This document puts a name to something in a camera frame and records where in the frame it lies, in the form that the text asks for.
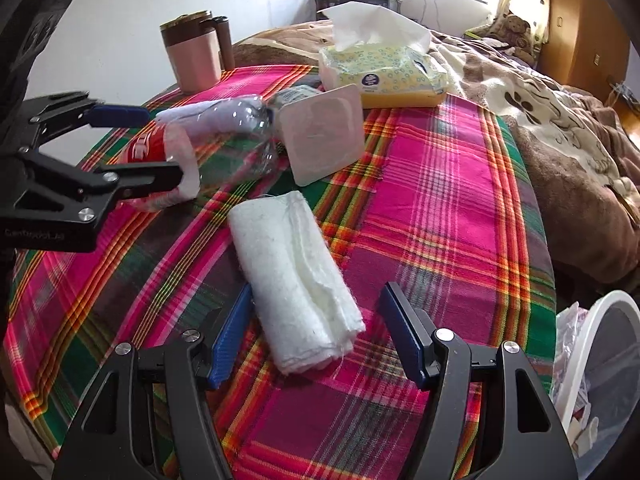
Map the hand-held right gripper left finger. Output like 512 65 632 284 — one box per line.
52 282 253 480

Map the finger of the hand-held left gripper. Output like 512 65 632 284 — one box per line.
27 91 152 136
15 152 185 228

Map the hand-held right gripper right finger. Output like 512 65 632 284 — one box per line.
378 281 578 480

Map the clear plastic cola bottle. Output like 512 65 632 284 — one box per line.
122 94 281 211

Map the white trash bin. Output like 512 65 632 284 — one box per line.
550 291 640 461

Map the pink mug with brown lid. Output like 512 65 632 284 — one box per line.
160 10 236 95

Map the pink plaid tablecloth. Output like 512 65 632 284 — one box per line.
0 62 558 480

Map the clear plastic bin liner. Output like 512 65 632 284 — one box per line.
552 302 640 461

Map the white yogurt cup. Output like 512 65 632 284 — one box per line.
272 84 366 187

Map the brown cream patterned blanket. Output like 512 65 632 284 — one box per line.
232 20 640 306

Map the yellow tissue pack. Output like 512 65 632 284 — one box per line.
318 1 449 109

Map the brown teddy bear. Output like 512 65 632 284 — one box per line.
487 14 533 53

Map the wooden wardrobe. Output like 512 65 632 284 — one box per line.
537 0 633 106

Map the power strip with cables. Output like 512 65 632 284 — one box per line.
607 77 633 103

